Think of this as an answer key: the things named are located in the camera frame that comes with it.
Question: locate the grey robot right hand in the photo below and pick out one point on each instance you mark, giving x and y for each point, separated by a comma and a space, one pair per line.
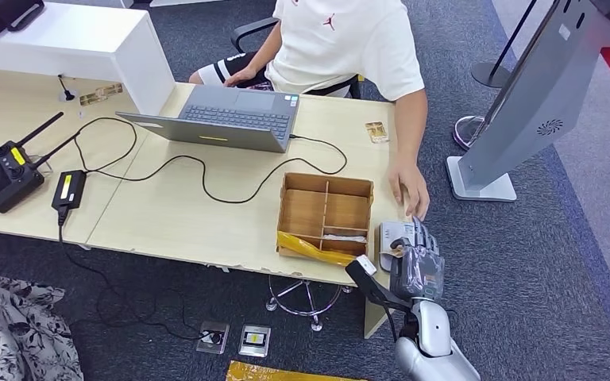
418, 273

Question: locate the person's left hand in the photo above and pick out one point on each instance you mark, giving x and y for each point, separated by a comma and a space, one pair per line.
410, 184

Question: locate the person's right hand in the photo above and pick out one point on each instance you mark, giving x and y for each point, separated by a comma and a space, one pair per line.
242, 77

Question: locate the wooden divided organizer box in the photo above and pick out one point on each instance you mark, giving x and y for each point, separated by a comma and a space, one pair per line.
302, 210

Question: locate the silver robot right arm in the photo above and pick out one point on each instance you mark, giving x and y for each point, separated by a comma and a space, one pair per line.
431, 326

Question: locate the person's right forearm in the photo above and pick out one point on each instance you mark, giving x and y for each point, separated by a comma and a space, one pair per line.
267, 52

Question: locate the person's left forearm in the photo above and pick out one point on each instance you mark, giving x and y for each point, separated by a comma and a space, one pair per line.
410, 126

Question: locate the grey white card reader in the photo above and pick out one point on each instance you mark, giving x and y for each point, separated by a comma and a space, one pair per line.
389, 231

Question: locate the person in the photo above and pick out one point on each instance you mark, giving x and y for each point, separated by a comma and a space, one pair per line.
336, 47

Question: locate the grey laptop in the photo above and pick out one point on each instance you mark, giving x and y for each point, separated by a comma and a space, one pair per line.
231, 113

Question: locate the black office chair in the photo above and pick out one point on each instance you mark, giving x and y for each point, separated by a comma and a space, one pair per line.
242, 32

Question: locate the light wooden desk leg panel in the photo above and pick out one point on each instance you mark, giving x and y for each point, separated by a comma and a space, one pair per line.
374, 321

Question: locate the chrome round stanchion base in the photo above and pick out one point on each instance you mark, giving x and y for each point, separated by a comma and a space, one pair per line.
463, 134

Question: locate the chrome stool base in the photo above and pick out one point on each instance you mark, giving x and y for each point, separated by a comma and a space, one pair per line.
316, 324

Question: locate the grey kiosk stand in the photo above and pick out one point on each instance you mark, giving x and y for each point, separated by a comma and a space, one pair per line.
542, 89

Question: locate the white desk riser shelf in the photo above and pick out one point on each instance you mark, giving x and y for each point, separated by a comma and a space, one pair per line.
73, 47

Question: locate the gold foil sheet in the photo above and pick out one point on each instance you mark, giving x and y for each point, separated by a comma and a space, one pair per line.
273, 373

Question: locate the black stub antenna on base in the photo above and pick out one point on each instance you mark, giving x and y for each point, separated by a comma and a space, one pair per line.
66, 95

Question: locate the silver floor socket yellow label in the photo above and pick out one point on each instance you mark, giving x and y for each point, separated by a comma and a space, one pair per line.
254, 340

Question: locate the black power adapter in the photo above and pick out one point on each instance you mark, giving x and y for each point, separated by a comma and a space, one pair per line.
69, 189

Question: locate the silver floor socket with plug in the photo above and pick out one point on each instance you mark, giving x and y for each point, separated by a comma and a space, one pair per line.
213, 336

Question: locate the clear plastic stand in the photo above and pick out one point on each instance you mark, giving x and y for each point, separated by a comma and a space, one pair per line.
45, 165

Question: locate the black controller with antennas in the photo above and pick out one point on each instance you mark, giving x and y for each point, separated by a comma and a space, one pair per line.
5, 181

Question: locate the black white floral cloth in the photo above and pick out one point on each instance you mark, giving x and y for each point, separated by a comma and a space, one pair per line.
15, 331

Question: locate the black stanchion post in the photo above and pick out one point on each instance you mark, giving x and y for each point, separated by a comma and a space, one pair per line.
489, 73

